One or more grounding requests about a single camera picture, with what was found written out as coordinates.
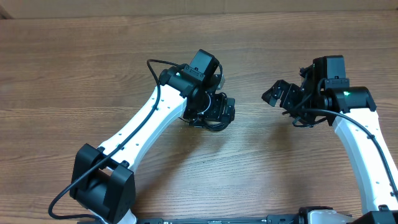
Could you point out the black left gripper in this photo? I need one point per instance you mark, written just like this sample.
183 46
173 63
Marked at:
216 113

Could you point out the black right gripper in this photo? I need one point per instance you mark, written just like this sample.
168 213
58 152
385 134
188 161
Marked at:
290 93

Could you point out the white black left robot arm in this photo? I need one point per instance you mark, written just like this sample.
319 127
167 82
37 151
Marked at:
103 179

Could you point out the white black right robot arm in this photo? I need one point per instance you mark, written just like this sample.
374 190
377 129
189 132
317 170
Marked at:
351 111

